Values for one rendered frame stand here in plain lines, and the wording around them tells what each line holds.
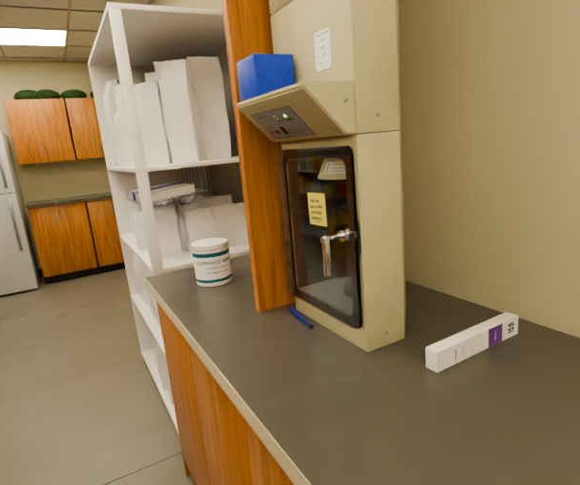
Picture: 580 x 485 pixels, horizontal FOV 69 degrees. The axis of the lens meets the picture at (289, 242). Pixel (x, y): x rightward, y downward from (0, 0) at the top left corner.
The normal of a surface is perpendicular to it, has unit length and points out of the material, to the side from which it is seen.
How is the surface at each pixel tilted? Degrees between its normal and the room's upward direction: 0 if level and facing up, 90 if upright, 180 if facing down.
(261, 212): 90
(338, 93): 90
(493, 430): 0
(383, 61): 90
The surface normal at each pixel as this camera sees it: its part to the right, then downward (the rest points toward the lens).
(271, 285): 0.48, 0.16
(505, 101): -0.87, 0.18
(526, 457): -0.09, -0.97
